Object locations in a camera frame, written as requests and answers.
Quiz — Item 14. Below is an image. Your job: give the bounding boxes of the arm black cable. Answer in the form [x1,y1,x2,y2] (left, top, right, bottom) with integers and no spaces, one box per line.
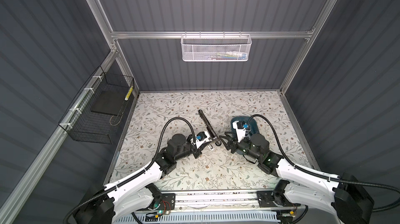
[245,113,400,213]
[62,117,198,224]

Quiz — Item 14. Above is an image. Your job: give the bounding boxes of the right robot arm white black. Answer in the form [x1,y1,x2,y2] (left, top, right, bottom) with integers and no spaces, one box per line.
[220,132,375,224]

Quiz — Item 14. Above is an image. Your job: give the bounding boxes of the black foam pad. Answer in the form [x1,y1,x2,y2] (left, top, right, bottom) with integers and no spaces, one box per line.
[91,91,126,116]

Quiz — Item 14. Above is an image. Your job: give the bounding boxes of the pens in white basket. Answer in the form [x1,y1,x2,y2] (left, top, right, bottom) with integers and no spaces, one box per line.
[209,51,248,61]

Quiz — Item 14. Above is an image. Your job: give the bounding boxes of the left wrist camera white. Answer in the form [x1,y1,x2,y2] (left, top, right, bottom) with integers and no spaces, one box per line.
[195,131,211,150]

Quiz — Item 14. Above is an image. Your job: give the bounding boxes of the yellow marker pen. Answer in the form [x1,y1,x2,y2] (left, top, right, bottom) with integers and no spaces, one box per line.
[125,86,133,101]

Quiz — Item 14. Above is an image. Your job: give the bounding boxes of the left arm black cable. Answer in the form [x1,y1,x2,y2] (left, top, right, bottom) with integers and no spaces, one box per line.
[62,117,198,224]

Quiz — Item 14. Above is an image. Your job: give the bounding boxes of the black stapler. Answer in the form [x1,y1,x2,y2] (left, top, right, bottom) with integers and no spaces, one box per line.
[198,109,222,146]

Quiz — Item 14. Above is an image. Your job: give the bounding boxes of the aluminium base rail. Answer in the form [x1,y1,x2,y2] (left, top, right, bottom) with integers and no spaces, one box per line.
[90,189,341,215]

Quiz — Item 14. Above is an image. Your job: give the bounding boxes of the black wire basket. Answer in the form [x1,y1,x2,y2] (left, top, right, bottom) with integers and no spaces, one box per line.
[59,67,135,144]

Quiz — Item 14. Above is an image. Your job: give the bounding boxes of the teal plastic tray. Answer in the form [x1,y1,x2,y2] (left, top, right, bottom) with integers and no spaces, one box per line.
[231,116,260,141]

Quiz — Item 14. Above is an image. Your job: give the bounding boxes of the floral patterned table mat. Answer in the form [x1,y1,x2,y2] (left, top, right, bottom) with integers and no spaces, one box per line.
[108,91,319,191]

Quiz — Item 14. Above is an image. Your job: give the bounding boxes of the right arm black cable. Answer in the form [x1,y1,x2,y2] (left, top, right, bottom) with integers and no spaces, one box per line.
[245,113,400,213]

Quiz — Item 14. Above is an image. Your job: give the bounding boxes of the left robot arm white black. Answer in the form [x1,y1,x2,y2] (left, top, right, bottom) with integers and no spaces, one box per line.
[72,131,212,224]

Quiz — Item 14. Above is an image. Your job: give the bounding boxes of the white wire mesh basket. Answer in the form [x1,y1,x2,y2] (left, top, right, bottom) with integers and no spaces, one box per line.
[180,33,252,62]

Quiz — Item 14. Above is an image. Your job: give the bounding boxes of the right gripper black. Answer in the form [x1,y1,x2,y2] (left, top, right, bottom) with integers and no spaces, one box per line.
[219,130,260,162]

